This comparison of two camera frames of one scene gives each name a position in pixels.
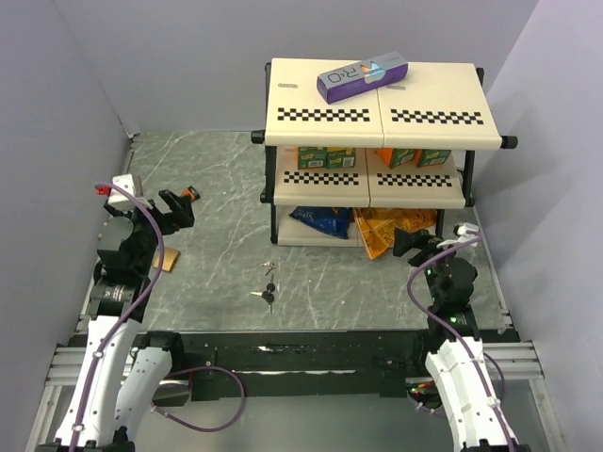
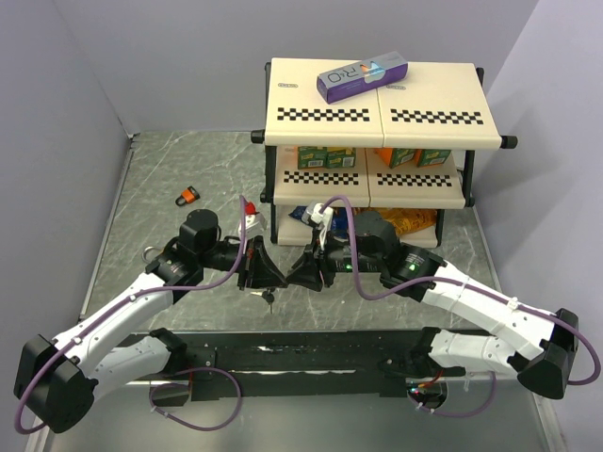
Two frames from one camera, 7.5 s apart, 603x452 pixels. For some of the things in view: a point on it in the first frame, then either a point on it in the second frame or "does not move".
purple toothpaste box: x=362 y=77 does not move
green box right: x=431 y=156 does not move
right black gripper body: x=421 y=240 -> x=327 y=260
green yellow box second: x=341 y=158 does not move
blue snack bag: x=334 y=220 does not move
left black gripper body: x=168 y=222 -> x=249 y=269
